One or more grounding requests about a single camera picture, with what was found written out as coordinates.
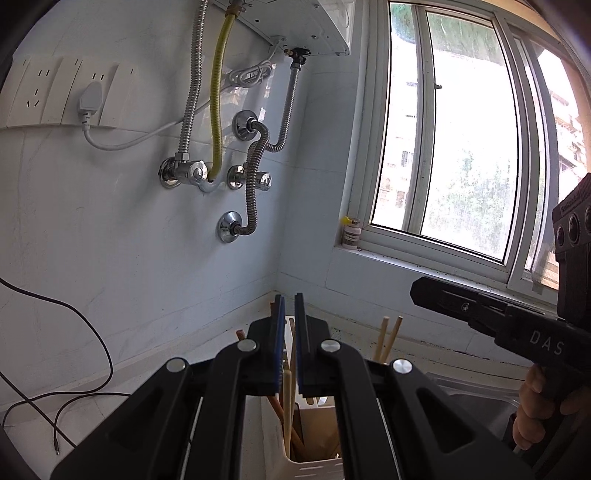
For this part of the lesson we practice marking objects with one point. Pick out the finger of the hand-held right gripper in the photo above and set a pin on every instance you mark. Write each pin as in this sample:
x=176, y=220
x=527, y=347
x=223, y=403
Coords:
x=443, y=300

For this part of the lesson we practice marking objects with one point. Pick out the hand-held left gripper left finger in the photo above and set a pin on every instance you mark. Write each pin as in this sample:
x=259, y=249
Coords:
x=280, y=346

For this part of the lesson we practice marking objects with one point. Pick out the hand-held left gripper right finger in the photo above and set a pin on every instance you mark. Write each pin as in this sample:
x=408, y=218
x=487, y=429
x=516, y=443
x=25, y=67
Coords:
x=299, y=346

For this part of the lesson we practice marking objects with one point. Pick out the brown chopstick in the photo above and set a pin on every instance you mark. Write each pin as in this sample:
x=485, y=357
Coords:
x=295, y=445
x=292, y=344

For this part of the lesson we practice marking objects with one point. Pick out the beige chopstick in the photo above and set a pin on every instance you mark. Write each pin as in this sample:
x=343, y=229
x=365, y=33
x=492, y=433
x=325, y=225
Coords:
x=379, y=339
x=287, y=415
x=393, y=337

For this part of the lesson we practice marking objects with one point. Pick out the cream plastic utensil holder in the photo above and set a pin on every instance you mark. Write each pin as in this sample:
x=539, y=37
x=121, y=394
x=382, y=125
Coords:
x=318, y=434

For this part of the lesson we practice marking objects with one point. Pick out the person's right hand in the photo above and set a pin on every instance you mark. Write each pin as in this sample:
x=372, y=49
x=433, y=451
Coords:
x=535, y=406

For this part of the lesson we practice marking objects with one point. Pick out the stainless steel sink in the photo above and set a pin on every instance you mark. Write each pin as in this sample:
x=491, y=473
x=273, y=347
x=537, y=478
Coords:
x=471, y=401

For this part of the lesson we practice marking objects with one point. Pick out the small white bottle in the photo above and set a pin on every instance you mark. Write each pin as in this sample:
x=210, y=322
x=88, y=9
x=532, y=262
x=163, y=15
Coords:
x=352, y=233

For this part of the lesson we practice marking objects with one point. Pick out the chrome angle valve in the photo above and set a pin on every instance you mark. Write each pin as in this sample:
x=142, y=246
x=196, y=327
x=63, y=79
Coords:
x=249, y=177

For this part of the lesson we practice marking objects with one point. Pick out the chrome water valve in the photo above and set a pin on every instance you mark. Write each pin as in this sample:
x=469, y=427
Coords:
x=182, y=170

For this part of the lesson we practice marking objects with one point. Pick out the white water heater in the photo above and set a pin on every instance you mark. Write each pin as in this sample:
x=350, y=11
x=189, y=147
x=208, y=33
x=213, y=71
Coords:
x=295, y=23

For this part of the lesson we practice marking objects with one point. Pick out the white window frame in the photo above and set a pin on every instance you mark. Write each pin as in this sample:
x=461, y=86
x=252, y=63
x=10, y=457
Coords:
x=512, y=267

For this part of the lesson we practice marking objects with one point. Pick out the chrome wall flange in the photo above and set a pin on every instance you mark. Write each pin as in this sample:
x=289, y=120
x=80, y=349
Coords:
x=227, y=227
x=242, y=124

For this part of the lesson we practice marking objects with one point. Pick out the row of white wall sockets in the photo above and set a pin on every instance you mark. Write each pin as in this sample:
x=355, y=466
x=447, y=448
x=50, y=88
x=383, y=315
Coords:
x=55, y=92

